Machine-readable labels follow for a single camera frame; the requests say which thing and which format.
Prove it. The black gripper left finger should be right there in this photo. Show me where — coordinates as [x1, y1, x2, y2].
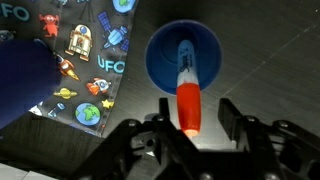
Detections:
[158, 97, 172, 122]

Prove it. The blue plastic cup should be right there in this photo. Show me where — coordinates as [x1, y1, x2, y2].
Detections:
[144, 19, 223, 96]

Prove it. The dark blue bottle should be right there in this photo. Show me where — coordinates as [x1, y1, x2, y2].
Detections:
[0, 38, 63, 130]

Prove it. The orange capped white marker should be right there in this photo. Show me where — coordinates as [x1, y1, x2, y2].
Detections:
[175, 39, 202, 138]

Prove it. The space print dark cloth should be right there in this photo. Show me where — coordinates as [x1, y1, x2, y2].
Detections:
[0, 0, 138, 138]

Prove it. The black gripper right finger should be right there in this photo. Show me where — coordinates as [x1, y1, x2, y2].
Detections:
[217, 97, 247, 143]

